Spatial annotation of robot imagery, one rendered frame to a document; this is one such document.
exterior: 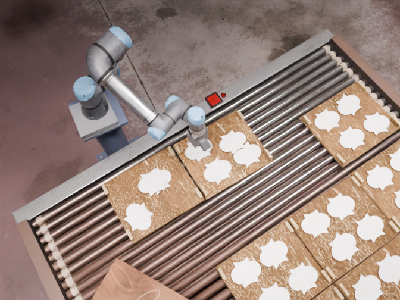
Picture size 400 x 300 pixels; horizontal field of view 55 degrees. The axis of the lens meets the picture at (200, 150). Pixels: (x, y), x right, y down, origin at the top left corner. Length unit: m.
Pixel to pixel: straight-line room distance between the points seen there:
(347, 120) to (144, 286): 1.35
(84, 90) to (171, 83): 1.42
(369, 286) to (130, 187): 1.23
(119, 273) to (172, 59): 2.17
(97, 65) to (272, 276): 1.22
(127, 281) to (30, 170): 1.72
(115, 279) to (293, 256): 0.83
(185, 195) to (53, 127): 1.72
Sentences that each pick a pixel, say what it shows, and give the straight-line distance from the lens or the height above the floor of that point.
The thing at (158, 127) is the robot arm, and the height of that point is 1.33.
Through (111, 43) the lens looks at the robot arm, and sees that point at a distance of 1.70.
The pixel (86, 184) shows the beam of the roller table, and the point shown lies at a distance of 2.09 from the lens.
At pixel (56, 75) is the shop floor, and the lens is 3.64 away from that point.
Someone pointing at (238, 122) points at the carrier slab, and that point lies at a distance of 2.11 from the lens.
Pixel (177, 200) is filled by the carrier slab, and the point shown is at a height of 0.94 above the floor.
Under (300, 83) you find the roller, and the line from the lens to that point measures 2.31.
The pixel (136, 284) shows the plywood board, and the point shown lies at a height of 1.04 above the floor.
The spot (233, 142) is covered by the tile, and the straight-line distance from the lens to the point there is 2.03.
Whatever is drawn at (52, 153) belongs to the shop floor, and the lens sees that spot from 3.28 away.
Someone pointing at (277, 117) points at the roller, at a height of 0.92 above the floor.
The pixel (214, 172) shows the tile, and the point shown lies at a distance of 1.97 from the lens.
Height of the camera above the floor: 2.81
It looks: 67 degrees down
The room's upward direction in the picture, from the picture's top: 3 degrees counter-clockwise
